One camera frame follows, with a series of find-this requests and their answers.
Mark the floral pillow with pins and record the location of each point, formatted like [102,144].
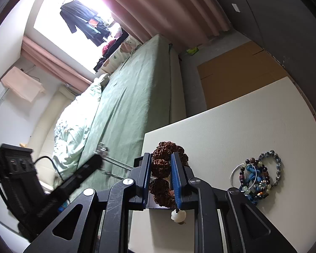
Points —
[121,51]

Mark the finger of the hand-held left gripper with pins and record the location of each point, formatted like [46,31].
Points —
[76,178]

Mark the pale green duvet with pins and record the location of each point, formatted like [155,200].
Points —
[73,126]

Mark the dark wooden wardrobe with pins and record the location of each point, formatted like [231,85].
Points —
[284,18]

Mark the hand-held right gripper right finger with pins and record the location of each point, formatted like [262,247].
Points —
[176,181]

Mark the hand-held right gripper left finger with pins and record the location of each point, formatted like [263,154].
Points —
[147,179]

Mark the white bed base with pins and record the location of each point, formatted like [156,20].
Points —
[177,89]

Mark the beige towel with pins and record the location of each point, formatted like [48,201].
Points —
[22,84]

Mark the cream padded headboard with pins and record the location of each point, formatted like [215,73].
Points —
[46,126]

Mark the white wall switch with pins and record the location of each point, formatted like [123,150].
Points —
[235,7]

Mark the narrow pink curtain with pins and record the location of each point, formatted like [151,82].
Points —
[52,60]

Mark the wide pink curtain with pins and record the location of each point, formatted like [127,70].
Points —
[163,8]

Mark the dark clothes pile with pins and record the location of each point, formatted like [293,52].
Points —
[99,63]

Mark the metal rod frame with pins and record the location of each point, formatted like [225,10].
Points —
[113,160]

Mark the flat brown cardboard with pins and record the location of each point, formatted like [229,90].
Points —
[237,76]

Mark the silver bangle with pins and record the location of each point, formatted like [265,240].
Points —
[235,172]

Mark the red clothes pile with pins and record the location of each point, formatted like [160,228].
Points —
[109,47]

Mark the hanging dark clothes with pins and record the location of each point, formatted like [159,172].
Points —
[81,18]

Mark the green packet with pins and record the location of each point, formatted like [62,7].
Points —
[192,50]

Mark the bed with green sheet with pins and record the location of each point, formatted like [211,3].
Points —
[137,89]

